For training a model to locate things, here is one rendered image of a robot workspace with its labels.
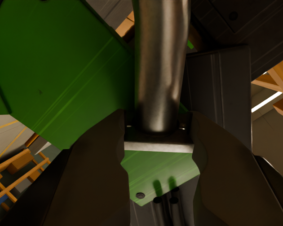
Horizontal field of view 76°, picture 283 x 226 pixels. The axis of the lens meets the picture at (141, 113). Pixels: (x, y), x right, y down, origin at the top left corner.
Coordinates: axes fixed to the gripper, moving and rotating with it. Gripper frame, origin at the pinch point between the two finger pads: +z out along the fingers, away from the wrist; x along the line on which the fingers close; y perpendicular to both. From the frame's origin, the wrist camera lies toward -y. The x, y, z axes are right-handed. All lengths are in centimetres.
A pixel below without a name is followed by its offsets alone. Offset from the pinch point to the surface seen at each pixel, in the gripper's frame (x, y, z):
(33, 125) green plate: -10.8, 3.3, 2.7
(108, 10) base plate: -14, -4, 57
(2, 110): -12.7, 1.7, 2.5
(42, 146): -19.4, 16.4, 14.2
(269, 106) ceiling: 433, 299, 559
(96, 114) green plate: -4.9, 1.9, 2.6
